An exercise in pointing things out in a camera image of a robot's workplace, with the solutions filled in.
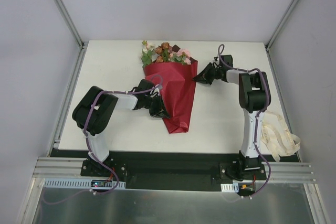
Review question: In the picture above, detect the dark red wrapping cloth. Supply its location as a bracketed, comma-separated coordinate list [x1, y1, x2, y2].
[143, 45, 198, 133]

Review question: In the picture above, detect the small pink rose stem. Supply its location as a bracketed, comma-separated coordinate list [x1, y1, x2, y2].
[170, 49, 192, 65]

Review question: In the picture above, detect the white rose stem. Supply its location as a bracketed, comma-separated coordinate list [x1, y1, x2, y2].
[141, 40, 155, 67]

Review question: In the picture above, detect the cream printed ribbon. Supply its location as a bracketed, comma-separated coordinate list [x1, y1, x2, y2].
[261, 111, 301, 162]

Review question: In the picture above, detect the orange brown rose stem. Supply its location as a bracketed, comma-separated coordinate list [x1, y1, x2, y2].
[155, 42, 173, 63]

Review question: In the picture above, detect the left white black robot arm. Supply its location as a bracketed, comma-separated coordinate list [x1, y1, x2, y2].
[72, 79, 170, 176]

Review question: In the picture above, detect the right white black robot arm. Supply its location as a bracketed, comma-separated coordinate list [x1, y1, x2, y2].
[193, 55, 271, 181]

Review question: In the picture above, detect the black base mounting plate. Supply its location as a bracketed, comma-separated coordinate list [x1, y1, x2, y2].
[80, 152, 266, 191]

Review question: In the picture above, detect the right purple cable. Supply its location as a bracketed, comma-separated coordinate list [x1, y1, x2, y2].
[217, 44, 272, 204]

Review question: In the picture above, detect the purple cable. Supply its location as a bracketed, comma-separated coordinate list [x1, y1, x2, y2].
[217, 44, 272, 204]
[41, 74, 163, 205]

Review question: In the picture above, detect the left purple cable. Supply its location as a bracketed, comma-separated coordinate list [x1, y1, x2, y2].
[41, 74, 163, 205]

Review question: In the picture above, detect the left aluminium frame post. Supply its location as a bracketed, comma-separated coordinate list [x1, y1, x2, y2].
[40, 0, 86, 49]

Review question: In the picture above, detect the aluminium frame post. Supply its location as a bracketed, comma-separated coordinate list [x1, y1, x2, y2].
[40, 0, 86, 49]
[265, 0, 301, 52]

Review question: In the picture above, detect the right white cable duct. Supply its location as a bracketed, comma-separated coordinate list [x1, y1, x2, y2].
[220, 183, 239, 193]

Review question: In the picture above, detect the white cable duct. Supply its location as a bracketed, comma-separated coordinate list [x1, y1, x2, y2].
[44, 178, 126, 190]
[220, 183, 239, 193]

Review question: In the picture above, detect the aluminium front rail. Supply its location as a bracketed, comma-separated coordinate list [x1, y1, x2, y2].
[33, 157, 317, 184]

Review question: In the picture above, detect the left white cable duct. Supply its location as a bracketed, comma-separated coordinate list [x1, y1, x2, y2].
[44, 178, 126, 190]

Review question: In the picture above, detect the right aluminium frame post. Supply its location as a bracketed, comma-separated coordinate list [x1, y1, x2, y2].
[265, 0, 301, 52]

